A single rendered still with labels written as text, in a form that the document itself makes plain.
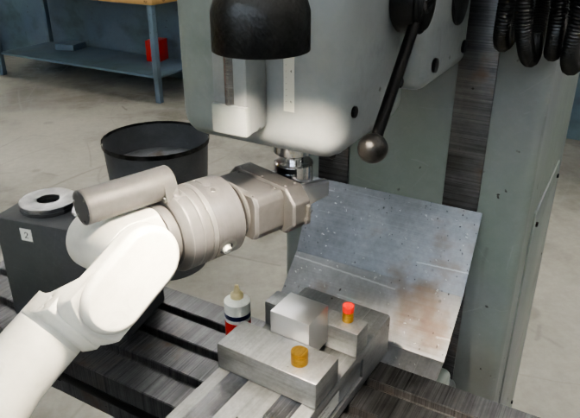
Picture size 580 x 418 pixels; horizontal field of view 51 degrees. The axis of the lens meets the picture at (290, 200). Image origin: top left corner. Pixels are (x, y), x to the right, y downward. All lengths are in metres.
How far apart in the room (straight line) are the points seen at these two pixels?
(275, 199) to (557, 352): 2.07
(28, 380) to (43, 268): 0.48
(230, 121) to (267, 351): 0.33
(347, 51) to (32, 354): 0.39
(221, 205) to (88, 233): 0.13
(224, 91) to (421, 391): 0.54
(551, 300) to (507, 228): 1.87
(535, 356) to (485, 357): 1.36
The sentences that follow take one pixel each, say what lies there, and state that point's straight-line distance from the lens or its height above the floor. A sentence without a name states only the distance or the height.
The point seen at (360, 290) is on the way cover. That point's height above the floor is 0.92.
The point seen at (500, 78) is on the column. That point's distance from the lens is 1.01.
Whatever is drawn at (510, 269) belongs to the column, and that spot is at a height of 0.98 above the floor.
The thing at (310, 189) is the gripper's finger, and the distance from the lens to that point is 0.72.
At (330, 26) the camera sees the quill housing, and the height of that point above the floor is 1.44.
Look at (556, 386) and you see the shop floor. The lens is 2.48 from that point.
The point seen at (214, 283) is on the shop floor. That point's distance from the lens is 2.84.
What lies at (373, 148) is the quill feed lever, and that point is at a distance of 0.59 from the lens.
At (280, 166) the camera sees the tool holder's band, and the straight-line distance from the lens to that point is 0.72.
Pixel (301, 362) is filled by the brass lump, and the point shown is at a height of 1.04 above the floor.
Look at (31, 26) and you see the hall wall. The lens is 7.83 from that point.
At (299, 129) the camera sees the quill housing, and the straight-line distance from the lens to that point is 0.61.
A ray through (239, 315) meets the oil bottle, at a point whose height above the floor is 0.99.
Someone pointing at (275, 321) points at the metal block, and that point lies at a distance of 0.83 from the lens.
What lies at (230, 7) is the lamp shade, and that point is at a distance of 0.43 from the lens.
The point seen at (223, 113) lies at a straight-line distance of 0.60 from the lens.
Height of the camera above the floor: 1.54
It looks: 25 degrees down
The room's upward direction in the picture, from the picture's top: straight up
